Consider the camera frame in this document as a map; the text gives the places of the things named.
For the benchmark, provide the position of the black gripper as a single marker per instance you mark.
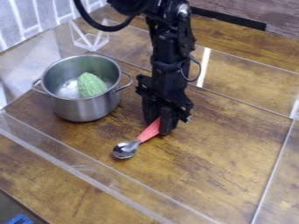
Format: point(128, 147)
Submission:
point(161, 91)

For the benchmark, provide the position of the pink handled metal spoon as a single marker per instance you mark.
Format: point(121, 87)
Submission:
point(125, 149)

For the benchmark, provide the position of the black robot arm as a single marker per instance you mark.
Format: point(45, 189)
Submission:
point(168, 20)

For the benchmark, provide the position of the green bumpy toy vegetable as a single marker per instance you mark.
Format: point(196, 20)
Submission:
point(91, 85)

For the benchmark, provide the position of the stainless steel pot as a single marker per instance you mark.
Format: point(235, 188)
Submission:
point(59, 83)

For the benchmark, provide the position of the blue object at corner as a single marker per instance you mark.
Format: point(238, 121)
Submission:
point(20, 219)

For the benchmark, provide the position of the clear acrylic corner bracket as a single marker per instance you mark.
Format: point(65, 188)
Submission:
point(85, 40)

